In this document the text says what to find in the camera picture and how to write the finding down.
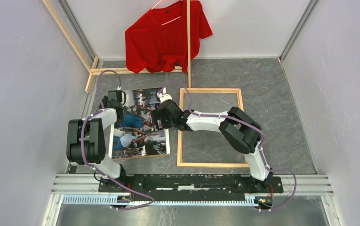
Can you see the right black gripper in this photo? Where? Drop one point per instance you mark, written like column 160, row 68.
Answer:
column 156, row 115

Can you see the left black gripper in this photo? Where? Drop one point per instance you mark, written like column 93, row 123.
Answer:
column 104, row 103

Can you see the printed photo sheet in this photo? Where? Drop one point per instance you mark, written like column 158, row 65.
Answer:
column 142, row 124

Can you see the light wooden picture frame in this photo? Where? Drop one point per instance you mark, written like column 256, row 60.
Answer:
column 180, row 162

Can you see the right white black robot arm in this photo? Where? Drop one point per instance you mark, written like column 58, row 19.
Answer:
column 241, row 132

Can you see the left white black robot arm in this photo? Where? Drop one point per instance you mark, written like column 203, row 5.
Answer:
column 86, row 139

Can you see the wooden clothes rack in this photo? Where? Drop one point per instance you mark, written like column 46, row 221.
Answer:
column 92, row 68

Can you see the red t-shirt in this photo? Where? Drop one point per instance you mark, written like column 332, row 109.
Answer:
column 161, row 48

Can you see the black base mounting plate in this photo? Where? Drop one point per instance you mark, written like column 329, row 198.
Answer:
column 188, row 187

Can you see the pink clothes hanger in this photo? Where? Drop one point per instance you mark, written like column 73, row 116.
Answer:
column 167, row 14

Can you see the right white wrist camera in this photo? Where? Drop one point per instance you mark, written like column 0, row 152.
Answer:
column 163, row 96

